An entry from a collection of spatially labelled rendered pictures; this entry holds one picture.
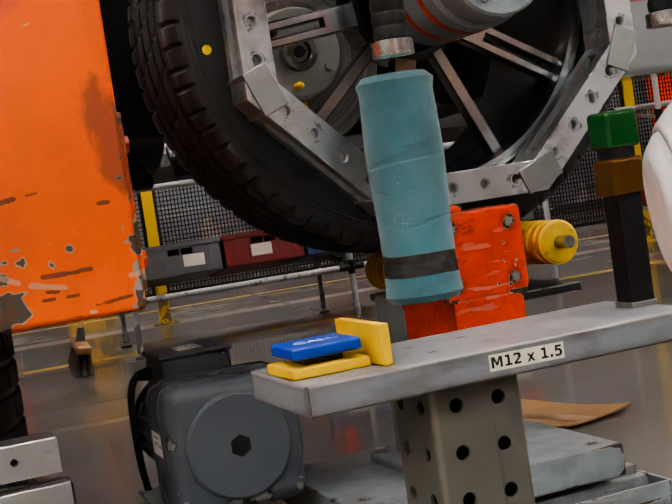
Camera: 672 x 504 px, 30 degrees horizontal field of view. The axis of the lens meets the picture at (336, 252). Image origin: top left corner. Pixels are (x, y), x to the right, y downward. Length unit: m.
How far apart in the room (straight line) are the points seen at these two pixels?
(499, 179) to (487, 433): 0.44
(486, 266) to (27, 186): 0.57
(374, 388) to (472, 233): 0.45
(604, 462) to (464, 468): 0.53
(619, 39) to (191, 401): 0.72
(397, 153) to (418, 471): 0.36
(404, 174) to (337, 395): 0.34
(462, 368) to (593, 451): 0.57
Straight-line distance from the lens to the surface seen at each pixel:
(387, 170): 1.40
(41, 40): 1.40
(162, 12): 1.57
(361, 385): 1.15
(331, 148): 1.50
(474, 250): 1.56
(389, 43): 1.30
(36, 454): 1.48
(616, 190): 1.35
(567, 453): 1.73
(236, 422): 1.59
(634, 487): 1.81
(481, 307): 1.57
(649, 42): 2.33
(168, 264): 5.58
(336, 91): 1.62
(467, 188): 1.57
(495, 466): 1.26
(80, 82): 1.40
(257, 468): 1.61
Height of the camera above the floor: 0.62
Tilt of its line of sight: 3 degrees down
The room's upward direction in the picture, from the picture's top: 8 degrees counter-clockwise
